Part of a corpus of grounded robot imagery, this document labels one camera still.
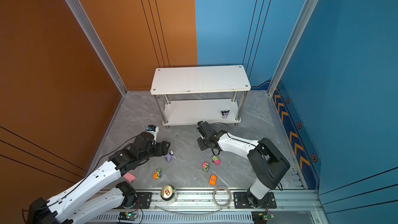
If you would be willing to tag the metal can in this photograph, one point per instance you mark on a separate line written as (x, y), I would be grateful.
(168, 194)

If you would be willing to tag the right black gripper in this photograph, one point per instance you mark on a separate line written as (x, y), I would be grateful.
(201, 146)

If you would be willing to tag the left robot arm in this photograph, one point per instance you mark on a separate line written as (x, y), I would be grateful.
(78, 204)

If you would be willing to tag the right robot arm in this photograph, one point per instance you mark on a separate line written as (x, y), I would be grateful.
(266, 160)

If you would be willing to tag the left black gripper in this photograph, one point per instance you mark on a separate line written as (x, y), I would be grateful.
(160, 152)

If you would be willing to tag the pink eraser block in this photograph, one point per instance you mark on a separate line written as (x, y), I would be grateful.
(129, 177)

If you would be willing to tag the orange green toy truck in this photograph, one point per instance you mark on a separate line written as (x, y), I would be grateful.
(157, 174)

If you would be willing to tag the circuit board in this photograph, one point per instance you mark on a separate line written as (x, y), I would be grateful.
(261, 217)
(127, 217)

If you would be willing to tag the black purple figure toy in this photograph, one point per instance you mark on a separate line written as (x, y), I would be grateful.
(225, 114)

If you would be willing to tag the right circuit board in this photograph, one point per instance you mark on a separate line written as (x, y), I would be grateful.
(261, 217)

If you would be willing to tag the light purple figure toy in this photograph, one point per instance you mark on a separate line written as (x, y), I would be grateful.
(169, 156)

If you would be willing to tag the pink green toy car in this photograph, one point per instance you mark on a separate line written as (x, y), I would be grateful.
(205, 166)

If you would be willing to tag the left circuit board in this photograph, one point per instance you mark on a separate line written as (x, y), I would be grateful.
(127, 217)

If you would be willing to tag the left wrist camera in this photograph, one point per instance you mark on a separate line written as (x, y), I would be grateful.
(153, 129)

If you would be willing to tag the clear coiled tube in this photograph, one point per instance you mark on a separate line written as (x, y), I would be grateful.
(222, 197)

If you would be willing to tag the pink green toy truck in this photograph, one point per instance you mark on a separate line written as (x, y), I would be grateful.
(216, 160)

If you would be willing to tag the white two-tier shelf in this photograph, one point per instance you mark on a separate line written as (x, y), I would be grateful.
(196, 80)

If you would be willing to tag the orange toy car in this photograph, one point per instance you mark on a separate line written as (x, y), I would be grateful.
(212, 180)

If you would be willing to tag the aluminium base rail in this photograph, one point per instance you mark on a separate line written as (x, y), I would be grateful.
(201, 201)

